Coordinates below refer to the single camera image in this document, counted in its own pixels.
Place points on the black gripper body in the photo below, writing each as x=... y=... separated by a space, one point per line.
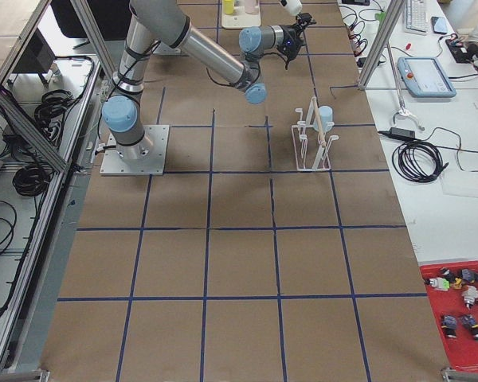
x=291 y=33

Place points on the aluminium frame post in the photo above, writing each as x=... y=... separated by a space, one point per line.
x=385 y=29

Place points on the pink plastic cup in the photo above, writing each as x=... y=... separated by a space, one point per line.
x=250 y=6

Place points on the teach pendant tablet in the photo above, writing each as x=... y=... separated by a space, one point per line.
x=425 y=78

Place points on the cream plastic tray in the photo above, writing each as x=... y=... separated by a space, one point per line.
x=240 y=19

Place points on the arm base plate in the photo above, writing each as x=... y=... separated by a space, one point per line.
x=146 y=157

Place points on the white keyboard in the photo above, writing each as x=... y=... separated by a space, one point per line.
x=415 y=17

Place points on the light blue plastic cup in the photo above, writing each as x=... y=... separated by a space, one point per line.
x=326 y=117

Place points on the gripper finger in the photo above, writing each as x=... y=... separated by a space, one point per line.
x=303 y=20
x=290 y=55

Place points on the red parts tray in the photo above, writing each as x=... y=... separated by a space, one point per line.
x=452 y=289

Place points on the yellow plastic cup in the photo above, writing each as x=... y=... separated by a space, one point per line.
x=228 y=7

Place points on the pale green plastic cup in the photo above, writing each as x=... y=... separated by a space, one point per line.
x=292 y=7

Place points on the black smartphone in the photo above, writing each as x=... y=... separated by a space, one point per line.
x=439 y=25

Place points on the white wire cup rack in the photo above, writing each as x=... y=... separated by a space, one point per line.
x=311 y=144

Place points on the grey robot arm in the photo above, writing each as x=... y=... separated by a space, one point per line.
x=162 y=32

